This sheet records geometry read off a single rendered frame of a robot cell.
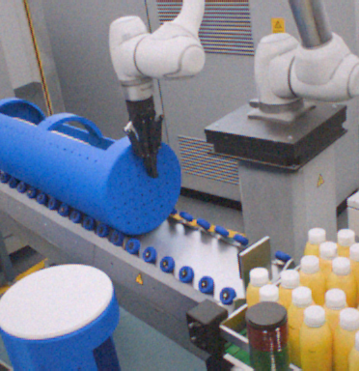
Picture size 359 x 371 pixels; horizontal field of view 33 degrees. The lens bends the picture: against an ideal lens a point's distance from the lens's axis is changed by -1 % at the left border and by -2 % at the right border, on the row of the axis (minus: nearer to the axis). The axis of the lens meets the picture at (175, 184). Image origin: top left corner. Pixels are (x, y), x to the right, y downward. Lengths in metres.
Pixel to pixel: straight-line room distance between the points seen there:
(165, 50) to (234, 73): 1.97
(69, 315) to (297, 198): 1.01
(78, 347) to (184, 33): 0.76
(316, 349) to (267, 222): 1.04
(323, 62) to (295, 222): 0.59
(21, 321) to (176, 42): 0.72
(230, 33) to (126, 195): 1.78
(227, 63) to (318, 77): 1.54
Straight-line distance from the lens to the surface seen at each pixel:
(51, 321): 1.39
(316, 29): 1.85
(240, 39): 3.29
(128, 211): 1.72
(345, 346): 1.22
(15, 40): 7.08
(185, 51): 1.41
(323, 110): 2.14
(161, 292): 1.66
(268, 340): 0.92
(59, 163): 1.85
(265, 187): 2.14
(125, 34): 1.55
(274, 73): 2.02
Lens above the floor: 1.83
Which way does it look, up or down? 25 degrees down
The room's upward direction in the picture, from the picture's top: 9 degrees counter-clockwise
